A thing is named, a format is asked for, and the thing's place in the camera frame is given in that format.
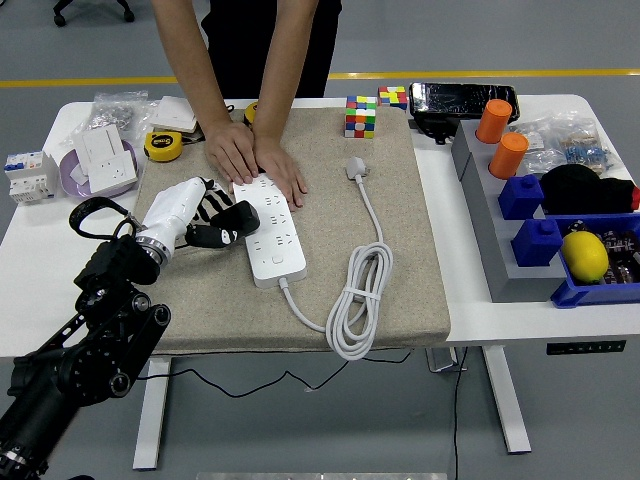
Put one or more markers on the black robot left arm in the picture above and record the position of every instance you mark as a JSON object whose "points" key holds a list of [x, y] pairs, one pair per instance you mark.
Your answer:
{"points": [[75, 360]]}

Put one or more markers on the grey-brown fabric mat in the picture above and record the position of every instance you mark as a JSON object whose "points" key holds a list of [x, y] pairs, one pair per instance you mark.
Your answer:
{"points": [[320, 150]]}

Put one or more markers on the yellow lemon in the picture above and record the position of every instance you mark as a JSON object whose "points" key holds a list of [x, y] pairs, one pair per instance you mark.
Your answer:
{"points": [[584, 257]]}

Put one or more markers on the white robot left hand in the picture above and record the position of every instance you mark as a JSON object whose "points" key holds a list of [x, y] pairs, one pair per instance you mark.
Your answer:
{"points": [[172, 207]]}

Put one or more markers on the clear bag white parts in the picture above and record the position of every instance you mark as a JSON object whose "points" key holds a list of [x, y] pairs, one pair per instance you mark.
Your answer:
{"points": [[532, 145]]}

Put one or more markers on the black plug adapter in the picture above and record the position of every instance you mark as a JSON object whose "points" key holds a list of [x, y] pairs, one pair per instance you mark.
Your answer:
{"points": [[242, 215]]}

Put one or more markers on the yellow black tape measure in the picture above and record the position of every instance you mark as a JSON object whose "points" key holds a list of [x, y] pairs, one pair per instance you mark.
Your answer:
{"points": [[251, 114], [162, 147]]}

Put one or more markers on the white wall switch panel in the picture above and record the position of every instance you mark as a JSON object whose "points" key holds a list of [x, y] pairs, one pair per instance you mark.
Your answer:
{"points": [[172, 115]]}

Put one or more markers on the dark brown capacitors pile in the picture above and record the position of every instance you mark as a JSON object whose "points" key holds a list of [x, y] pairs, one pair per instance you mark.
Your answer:
{"points": [[622, 255]]}

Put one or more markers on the black cloth with red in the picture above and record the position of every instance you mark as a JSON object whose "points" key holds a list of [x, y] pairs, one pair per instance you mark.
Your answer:
{"points": [[580, 190]]}

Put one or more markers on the white power strip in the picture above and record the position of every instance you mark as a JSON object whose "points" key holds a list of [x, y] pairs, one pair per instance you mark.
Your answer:
{"points": [[280, 272]]}

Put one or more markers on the black table control panel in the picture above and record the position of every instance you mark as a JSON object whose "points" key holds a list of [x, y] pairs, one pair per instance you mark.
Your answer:
{"points": [[585, 347]]}

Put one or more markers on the glossy black wrapped box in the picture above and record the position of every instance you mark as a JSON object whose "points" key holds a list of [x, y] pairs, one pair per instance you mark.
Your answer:
{"points": [[450, 97]]}

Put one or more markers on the person's left forearm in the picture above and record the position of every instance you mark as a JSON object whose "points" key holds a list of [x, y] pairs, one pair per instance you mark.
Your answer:
{"points": [[282, 60]]}

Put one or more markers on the blue plastic bin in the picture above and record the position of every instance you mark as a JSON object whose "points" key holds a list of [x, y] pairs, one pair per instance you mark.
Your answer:
{"points": [[575, 295]]}

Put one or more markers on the white grey strip plug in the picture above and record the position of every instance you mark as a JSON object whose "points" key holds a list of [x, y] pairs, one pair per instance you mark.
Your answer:
{"points": [[356, 167]]}

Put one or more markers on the person's right hand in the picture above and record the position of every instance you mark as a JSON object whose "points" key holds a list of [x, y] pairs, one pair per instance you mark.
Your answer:
{"points": [[232, 152]]}

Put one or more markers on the blue plastic block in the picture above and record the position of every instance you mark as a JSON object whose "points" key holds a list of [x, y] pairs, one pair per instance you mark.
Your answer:
{"points": [[537, 242], [520, 197]]}

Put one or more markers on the person's left hand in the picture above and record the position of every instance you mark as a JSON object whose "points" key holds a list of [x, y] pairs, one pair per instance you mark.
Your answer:
{"points": [[282, 170]]}

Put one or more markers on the large Rubik's cube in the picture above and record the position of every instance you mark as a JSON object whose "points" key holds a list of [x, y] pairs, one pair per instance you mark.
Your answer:
{"points": [[360, 117]]}

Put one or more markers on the white wall socket panel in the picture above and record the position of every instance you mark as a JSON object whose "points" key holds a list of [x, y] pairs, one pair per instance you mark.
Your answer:
{"points": [[112, 172]]}

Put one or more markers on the white plastic panel box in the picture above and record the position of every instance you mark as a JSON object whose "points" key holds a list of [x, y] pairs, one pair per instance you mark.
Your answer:
{"points": [[100, 142]]}

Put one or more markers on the black plastic holder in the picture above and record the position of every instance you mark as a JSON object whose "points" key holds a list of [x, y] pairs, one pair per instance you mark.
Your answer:
{"points": [[435, 127]]}

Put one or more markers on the clear bag blue resistors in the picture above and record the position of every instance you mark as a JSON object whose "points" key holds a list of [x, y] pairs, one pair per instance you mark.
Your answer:
{"points": [[585, 147]]}

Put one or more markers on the white table leg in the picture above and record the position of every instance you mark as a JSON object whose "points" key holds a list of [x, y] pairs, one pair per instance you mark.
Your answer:
{"points": [[507, 400], [150, 425]]}

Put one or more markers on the small Rubik's cube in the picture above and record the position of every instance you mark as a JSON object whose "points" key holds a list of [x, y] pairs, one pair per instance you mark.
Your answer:
{"points": [[392, 97]]}

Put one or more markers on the clear bag metal screws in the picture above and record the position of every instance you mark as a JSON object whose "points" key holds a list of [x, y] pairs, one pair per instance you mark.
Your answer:
{"points": [[115, 115]]}

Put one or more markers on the person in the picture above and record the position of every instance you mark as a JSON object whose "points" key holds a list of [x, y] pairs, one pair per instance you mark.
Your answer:
{"points": [[270, 40]]}

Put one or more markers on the person's right forearm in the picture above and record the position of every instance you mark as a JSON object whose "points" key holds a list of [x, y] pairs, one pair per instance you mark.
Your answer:
{"points": [[187, 50]]}

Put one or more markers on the orange plastic cylinder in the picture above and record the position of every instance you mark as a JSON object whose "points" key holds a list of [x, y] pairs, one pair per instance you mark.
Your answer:
{"points": [[507, 155], [494, 120]]}

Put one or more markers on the white circuit breaker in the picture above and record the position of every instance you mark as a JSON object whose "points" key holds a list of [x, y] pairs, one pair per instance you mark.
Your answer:
{"points": [[30, 177]]}

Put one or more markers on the small white plastic piece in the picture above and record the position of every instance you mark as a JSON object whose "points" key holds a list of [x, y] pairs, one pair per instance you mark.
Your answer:
{"points": [[78, 177]]}

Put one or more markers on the black office chair base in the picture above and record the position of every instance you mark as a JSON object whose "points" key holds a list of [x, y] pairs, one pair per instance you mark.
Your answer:
{"points": [[92, 7]]}

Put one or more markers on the grey metal table bracket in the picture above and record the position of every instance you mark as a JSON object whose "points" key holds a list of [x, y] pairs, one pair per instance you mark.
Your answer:
{"points": [[442, 360]]}

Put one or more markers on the grey stepped block board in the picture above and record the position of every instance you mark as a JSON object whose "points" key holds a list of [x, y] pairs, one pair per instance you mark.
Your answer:
{"points": [[492, 235]]}

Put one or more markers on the purple bowl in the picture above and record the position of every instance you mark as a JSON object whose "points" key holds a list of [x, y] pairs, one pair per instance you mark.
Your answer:
{"points": [[75, 192]]}

